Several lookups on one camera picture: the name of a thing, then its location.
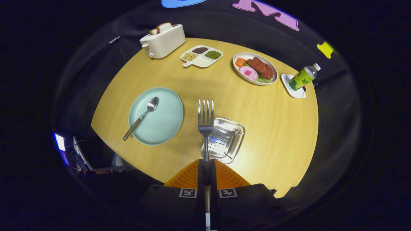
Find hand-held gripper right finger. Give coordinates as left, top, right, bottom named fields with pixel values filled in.
left=207, top=159, right=280, bottom=231

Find white square coaster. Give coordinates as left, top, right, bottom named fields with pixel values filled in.
left=281, top=74, right=307, bottom=98

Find pale teal plate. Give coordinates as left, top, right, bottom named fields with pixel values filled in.
left=128, top=87, right=184, bottom=146

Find silver metal fork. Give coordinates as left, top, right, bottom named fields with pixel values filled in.
left=197, top=98, right=214, bottom=231

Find green lettuce leaf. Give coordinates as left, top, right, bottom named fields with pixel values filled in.
left=244, top=63, right=273, bottom=84

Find white toaster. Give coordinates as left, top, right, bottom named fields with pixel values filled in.
left=139, top=24, right=186, bottom=59

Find white divided snack dish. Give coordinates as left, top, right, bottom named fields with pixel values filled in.
left=180, top=45, right=223, bottom=68

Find green label plastic bottle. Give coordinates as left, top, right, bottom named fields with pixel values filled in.
left=288, top=63, right=321, bottom=91

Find pink round food slice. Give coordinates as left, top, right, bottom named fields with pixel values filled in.
left=239, top=66, right=258, bottom=81

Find perforated steel basket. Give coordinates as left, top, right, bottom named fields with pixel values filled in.
left=201, top=117, right=246, bottom=164

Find brown meat pieces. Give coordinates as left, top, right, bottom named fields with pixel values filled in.
left=246, top=57, right=274, bottom=80

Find white frame stand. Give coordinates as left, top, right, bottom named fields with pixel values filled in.
left=72, top=136, right=94, bottom=173

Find silver metal spoon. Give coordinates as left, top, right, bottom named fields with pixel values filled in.
left=122, top=97, right=159, bottom=141

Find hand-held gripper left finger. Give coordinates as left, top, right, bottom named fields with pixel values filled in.
left=139, top=159, right=207, bottom=231

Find white oval food plate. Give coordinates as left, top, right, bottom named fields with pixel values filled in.
left=232, top=52, right=278, bottom=86

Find bright lit screen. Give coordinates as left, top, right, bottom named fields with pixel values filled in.
left=54, top=133, right=66, bottom=152

